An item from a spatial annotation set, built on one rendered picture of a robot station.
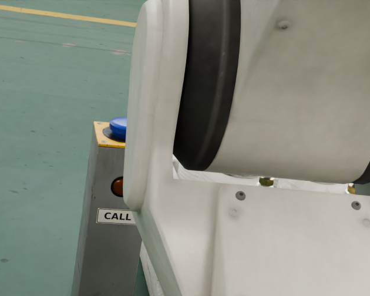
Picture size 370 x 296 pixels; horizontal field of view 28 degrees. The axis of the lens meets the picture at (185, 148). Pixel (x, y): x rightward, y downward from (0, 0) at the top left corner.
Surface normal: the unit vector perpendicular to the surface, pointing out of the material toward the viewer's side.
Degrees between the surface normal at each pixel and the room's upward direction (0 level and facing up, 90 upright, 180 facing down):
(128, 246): 90
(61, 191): 0
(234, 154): 120
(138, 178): 84
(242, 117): 112
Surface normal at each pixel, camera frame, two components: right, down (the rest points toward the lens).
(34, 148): 0.17, -0.91
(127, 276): 0.18, 0.40
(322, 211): 0.22, -0.59
